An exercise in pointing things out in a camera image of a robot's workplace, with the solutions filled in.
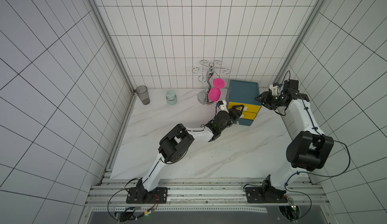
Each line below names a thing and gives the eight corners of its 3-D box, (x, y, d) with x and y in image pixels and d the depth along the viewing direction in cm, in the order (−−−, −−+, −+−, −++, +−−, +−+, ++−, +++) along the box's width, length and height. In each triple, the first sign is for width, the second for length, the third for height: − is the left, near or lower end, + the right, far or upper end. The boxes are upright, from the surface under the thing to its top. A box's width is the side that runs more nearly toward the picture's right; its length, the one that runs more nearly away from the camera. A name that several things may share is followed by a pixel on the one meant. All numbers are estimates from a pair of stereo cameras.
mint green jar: (167, 105, 112) (164, 95, 104) (168, 99, 115) (165, 90, 107) (176, 105, 112) (175, 95, 104) (177, 99, 115) (175, 90, 107)
